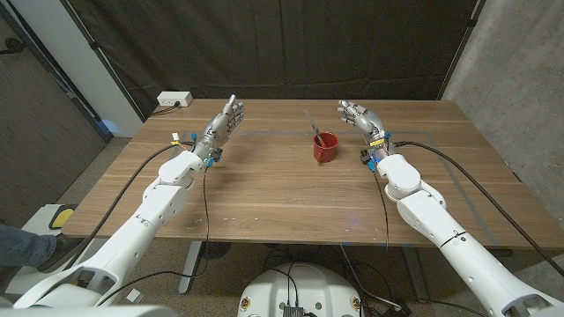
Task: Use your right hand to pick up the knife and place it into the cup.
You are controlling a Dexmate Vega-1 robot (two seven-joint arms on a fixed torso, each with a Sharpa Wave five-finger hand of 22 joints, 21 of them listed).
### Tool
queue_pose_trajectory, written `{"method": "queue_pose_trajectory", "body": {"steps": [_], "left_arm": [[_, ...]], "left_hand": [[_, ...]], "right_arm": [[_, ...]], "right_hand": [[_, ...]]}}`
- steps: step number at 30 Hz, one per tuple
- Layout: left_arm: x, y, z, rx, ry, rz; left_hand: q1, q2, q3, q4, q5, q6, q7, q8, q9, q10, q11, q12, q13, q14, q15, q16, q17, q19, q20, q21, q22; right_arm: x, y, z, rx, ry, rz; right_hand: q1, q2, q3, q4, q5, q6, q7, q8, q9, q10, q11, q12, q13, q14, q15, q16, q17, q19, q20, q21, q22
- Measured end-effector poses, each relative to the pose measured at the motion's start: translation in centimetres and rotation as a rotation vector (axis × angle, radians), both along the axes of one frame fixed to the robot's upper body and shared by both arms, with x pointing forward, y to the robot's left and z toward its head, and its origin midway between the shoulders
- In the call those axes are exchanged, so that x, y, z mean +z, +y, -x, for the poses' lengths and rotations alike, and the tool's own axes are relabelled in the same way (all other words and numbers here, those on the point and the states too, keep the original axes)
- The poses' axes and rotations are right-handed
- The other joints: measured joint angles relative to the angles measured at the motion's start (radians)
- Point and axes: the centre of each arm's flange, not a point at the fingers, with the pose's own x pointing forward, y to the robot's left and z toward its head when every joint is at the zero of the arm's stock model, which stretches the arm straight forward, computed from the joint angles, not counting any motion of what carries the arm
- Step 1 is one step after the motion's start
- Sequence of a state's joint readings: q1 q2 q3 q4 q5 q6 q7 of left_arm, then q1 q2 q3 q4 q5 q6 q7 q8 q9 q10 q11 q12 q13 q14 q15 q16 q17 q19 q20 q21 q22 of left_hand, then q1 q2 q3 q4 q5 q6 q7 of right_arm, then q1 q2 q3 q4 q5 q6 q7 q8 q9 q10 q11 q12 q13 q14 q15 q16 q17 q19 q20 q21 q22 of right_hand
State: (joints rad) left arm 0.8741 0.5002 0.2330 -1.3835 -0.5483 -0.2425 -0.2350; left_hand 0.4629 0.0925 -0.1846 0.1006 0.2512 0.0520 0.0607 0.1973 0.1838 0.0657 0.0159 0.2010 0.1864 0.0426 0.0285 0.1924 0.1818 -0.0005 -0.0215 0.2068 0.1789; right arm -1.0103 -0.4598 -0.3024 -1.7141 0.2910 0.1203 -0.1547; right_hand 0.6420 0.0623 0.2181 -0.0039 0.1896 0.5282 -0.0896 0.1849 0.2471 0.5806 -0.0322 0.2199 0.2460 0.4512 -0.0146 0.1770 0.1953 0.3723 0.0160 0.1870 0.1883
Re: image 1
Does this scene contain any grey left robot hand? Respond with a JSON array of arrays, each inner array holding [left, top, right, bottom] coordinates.
[[192, 93, 246, 162]]

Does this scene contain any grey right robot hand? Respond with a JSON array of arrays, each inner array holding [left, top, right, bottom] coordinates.
[[338, 100, 393, 155]]

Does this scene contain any red handled steel knife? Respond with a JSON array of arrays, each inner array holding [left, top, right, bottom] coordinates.
[[303, 109, 328, 149]]

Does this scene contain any red enamel mug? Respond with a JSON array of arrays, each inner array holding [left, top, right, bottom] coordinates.
[[313, 131, 340, 164]]

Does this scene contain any white power strip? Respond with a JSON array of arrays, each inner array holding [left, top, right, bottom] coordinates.
[[156, 91, 194, 107]]

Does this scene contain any black backdrop curtain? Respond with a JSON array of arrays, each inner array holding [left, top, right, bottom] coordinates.
[[65, 0, 481, 118]]

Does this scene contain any black round floor disc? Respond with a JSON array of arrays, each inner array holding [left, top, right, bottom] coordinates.
[[200, 240, 233, 261]]

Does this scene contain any grey table leg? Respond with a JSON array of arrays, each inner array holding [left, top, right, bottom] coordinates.
[[403, 246, 431, 304], [178, 240, 204, 295]]

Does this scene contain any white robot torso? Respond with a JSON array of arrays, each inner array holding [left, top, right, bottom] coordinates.
[[237, 262, 365, 317]]

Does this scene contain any black power adapter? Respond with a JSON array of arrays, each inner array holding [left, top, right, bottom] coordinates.
[[382, 302, 413, 317]]

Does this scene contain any white floor platform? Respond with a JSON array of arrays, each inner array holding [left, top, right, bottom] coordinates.
[[6, 203, 105, 296]]

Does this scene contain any blue jeans leg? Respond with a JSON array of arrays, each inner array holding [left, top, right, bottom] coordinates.
[[0, 223, 58, 268]]

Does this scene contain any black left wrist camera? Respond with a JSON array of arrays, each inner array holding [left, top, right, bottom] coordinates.
[[204, 148, 224, 168]]

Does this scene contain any black power strip cable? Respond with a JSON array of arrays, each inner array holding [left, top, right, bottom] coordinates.
[[152, 101, 182, 117]]

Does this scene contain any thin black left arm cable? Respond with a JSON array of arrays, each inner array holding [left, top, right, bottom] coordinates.
[[96, 165, 212, 307]]

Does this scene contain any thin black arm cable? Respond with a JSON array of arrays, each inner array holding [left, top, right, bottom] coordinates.
[[373, 171, 390, 252], [96, 165, 212, 307]]

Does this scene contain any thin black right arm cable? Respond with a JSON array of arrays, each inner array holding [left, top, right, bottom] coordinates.
[[373, 171, 390, 252]]

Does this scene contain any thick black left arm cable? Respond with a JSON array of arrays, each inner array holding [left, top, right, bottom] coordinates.
[[63, 141, 195, 270]]

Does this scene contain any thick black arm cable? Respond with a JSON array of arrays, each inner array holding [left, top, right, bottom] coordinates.
[[394, 140, 564, 277], [63, 141, 195, 270]]

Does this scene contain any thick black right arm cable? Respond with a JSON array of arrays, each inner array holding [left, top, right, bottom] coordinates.
[[394, 140, 564, 277]]

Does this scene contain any black backdrop frame pole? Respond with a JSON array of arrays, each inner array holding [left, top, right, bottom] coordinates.
[[436, 0, 486, 100], [59, 0, 147, 123]]

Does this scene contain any black door handle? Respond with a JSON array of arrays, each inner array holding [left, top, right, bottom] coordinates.
[[0, 37, 26, 55]]

